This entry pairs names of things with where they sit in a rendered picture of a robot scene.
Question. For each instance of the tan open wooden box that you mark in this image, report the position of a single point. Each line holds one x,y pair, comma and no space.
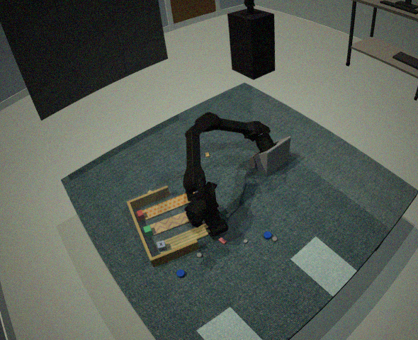
162,227

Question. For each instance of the tan strip with green stripes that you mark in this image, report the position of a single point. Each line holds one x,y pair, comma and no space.
201,231

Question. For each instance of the orange patterned strip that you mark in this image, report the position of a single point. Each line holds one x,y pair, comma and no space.
182,200

